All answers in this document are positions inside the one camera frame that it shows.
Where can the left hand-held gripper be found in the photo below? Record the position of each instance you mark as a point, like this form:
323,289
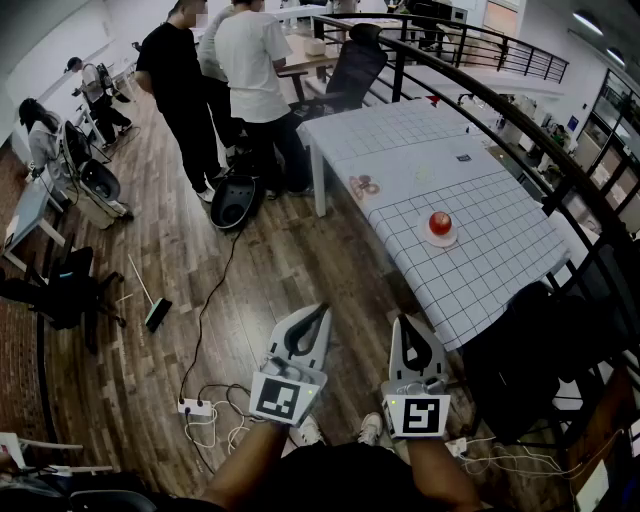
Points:
280,397

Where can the person's left forearm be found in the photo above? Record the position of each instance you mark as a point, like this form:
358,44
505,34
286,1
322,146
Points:
250,465

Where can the pendant ceiling lamp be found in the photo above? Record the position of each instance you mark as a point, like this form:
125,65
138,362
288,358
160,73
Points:
587,22
616,56

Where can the black swivel chair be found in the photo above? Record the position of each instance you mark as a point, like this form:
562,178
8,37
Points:
70,295

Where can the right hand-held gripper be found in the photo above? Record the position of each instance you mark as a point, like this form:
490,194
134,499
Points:
417,415

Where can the white box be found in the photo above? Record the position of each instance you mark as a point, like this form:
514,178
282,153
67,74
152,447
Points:
315,47

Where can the person's left white shoe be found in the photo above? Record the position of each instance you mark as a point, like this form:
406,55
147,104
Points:
307,432

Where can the white desk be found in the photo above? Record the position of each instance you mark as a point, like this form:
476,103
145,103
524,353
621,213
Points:
27,220

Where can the white plate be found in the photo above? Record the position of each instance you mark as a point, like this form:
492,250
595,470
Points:
442,241

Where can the black round shell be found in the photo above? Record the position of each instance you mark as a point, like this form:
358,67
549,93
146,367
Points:
235,200

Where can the person's right forearm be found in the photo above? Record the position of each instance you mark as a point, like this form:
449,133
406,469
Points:
435,470

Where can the black mesh office chair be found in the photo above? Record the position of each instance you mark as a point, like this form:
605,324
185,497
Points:
357,65

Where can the person's black shirt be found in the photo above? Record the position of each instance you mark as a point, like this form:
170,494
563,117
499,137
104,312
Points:
340,480

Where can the white metal frame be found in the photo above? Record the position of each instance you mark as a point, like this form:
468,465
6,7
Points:
50,447

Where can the black metal railing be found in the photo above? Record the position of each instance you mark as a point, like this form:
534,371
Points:
550,145

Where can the white power strip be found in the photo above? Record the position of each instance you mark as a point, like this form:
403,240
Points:
195,407
456,446

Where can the doughnut picture sticker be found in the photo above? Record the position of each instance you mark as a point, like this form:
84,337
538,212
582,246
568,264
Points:
364,186

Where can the person's right white shoe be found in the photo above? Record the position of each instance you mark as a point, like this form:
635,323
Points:
371,429

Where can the white table with grid cloth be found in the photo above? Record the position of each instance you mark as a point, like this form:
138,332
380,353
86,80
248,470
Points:
450,280

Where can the wooden table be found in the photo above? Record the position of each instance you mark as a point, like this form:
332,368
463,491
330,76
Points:
307,60

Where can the red apple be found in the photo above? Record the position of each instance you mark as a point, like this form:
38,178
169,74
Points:
440,223

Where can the person's white shoe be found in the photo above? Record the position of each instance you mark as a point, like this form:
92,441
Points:
371,429
307,432

